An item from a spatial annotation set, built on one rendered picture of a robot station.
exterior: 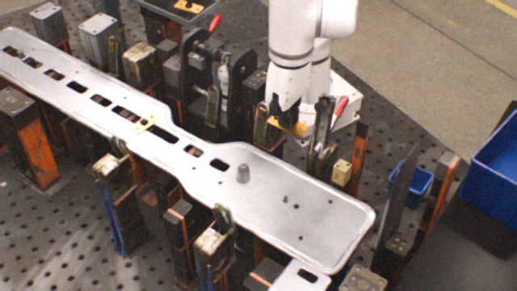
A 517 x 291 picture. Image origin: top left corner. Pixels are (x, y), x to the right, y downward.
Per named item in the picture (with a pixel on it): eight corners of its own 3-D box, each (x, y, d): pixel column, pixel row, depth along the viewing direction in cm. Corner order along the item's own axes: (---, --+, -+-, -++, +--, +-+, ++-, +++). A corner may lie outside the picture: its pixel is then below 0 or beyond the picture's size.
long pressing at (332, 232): (-45, 58, 183) (-46, 54, 182) (14, 25, 196) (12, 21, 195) (333, 282, 126) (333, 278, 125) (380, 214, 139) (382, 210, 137)
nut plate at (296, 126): (266, 122, 123) (266, 117, 122) (276, 111, 125) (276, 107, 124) (300, 137, 120) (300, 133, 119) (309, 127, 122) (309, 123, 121)
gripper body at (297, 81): (288, 32, 114) (287, 77, 122) (258, 58, 108) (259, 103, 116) (321, 45, 110) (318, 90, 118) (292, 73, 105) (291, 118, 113)
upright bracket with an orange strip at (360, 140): (336, 247, 166) (356, 120, 131) (338, 244, 167) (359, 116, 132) (345, 252, 165) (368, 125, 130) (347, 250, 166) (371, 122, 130)
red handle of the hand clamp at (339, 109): (308, 146, 144) (338, 91, 145) (310, 149, 146) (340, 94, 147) (322, 153, 142) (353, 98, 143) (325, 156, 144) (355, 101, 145)
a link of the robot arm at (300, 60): (286, 23, 112) (285, 36, 114) (259, 45, 107) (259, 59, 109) (323, 38, 108) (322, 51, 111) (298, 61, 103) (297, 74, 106)
